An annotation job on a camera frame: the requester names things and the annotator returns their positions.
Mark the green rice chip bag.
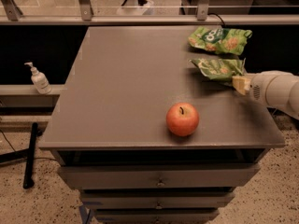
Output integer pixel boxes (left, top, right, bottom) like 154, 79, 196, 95
188, 26, 252, 55

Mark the green jalapeno chip bag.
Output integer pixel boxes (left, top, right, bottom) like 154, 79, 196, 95
191, 58, 245, 86

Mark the metal railing frame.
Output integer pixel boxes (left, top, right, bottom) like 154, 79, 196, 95
0, 0, 299, 25

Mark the black cable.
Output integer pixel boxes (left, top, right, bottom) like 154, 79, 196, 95
207, 12, 226, 28

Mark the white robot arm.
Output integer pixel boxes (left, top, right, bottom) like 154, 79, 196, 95
232, 71, 299, 119

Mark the white floor stand base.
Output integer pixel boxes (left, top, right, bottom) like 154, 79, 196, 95
117, 0, 154, 16

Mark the grey drawer cabinet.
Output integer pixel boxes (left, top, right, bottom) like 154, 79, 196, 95
39, 26, 284, 224

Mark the red apple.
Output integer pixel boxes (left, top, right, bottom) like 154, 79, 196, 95
166, 103, 200, 137

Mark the black stand leg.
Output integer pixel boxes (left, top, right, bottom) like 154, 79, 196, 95
0, 122, 40, 189

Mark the white pump lotion bottle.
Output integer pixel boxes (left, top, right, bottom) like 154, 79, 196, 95
25, 62, 51, 94

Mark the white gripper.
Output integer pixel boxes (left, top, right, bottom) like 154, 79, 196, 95
232, 71, 281, 106

